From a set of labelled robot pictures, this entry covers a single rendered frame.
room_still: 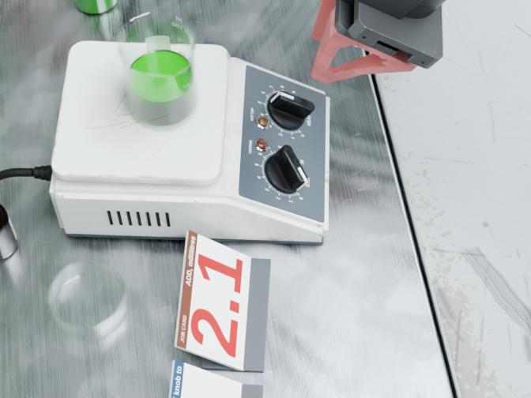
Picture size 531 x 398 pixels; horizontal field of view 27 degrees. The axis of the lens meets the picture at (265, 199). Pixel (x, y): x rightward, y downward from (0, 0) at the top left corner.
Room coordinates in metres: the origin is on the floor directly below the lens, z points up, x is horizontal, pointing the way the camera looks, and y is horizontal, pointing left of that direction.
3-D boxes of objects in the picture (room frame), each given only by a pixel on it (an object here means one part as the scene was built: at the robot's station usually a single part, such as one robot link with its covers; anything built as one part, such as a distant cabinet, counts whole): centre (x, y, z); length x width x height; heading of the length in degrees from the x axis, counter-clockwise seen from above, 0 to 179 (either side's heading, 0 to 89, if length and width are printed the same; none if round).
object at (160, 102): (0.46, 0.07, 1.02); 0.06 x 0.05 x 0.08; 35
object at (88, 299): (0.35, 0.13, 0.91); 0.06 x 0.06 x 0.02
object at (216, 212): (0.46, 0.06, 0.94); 0.22 x 0.13 x 0.08; 88
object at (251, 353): (0.34, 0.03, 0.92); 0.09 x 0.06 x 0.04; 177
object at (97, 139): (0.46, 0.09, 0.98); 0.12 x 0.12 x 0.01; 88
